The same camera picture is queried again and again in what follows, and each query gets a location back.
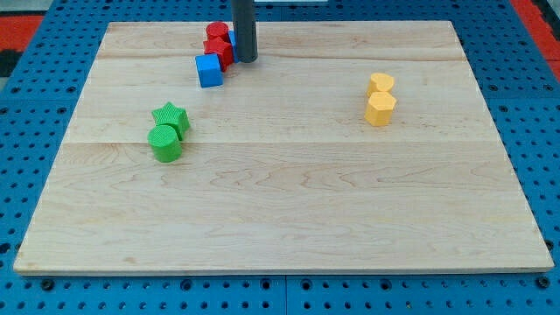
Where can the blue block behind rod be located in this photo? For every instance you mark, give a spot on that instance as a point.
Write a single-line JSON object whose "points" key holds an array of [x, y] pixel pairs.
{"points": [[233, 43]]}

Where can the blue cube block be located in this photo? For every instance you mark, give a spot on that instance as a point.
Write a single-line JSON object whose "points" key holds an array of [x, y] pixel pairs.
{"points": [[209, 70]]}

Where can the light wooden board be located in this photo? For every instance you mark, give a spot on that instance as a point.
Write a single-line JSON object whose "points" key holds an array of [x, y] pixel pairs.
{"points": [[280, 172]]}

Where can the green cylinder block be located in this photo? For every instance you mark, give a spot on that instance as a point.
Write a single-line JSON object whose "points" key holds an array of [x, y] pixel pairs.
{"points": [[164, 143]]}

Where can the yellow hexagon block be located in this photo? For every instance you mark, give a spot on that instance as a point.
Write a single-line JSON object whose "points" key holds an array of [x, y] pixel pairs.
{"points": [[380, 107]]}

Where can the red star block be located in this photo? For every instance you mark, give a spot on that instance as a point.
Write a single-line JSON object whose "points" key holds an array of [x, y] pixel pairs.
{"points": [[222, 49]]}

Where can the green star block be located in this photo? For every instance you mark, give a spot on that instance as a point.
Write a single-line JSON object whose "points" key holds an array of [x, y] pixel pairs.
{"points": [[173, 116]]}

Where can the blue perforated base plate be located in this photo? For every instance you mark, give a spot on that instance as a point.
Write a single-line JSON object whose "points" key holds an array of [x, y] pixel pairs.
{"points": [[513, 49]]}

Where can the yellow heart block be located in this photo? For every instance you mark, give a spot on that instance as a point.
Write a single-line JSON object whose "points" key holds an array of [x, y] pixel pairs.
{"points": [[380, 82]]}

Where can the red cylinder block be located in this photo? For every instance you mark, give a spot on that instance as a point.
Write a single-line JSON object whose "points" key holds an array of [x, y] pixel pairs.
{"points": [[217, 30]]}

